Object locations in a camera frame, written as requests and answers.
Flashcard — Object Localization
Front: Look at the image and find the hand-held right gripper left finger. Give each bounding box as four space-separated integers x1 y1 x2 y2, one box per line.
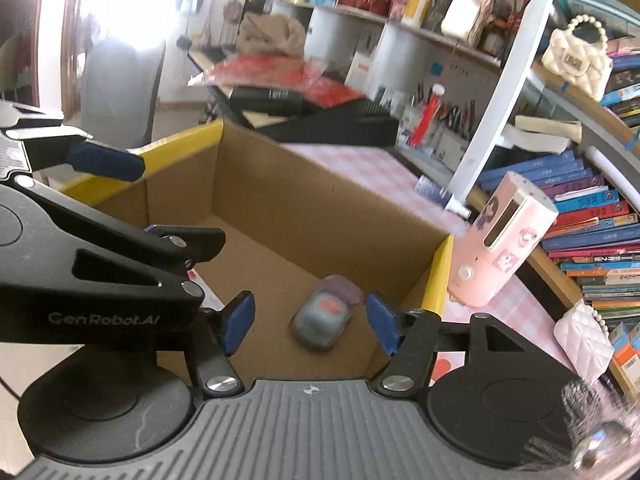
192 290 256 401

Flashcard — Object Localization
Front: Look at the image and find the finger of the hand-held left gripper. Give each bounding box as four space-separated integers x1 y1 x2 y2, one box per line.
0 102 147 186
30 185 227 292

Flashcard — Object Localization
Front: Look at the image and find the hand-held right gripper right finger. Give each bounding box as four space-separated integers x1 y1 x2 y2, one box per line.
366 291 532 402

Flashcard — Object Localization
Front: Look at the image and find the grey toy car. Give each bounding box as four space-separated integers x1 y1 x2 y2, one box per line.
289 275 365 353

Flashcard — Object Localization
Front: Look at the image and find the yellow cardboard box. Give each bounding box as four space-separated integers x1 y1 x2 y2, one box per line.
60 120 456 386

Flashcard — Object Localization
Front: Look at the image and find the grey office chair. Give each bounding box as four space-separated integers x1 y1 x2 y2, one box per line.
80 39 167 148

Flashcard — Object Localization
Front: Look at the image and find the pink cylindrical humidifier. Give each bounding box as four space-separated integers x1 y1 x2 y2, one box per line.
446 171 559 308

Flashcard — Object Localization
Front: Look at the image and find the white glue tube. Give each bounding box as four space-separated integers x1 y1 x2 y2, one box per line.
416 175 471 219

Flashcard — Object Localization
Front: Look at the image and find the pink printed table mat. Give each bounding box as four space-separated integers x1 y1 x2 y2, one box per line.
285 142 576 381

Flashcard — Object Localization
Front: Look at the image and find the red plastic packet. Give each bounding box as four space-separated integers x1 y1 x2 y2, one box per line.
190 55 366 108

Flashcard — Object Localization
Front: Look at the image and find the white quilted pouch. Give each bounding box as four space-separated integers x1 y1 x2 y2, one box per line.
552 300 615 383

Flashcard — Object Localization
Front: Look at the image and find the beige folded cloth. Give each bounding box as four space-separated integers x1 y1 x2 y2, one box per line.
236 11 307 58

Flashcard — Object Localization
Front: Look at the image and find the pen holder with pens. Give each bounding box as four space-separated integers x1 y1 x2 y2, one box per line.
397 82 481 173

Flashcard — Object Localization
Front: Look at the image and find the row of blue books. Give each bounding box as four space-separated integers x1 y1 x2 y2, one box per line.
475 150 640 326

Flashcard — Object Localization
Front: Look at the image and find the orange white carton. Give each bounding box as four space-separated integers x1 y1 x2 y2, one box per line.
607 320 640 367

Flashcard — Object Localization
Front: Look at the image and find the stack of white books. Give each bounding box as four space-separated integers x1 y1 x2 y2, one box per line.
501 115 584 155

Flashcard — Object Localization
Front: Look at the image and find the yellow white bottle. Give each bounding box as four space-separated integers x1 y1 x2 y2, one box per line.
401 0 433 28

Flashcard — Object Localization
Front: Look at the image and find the white paper bag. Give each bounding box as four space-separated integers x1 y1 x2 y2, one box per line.
440 0 493 43

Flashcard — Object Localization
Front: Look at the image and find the row of thin colourful books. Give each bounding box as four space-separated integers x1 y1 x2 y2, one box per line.
597 35 640 118

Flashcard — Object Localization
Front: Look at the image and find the white pearl handle handbag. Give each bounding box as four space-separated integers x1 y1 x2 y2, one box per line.
541 14 613 102

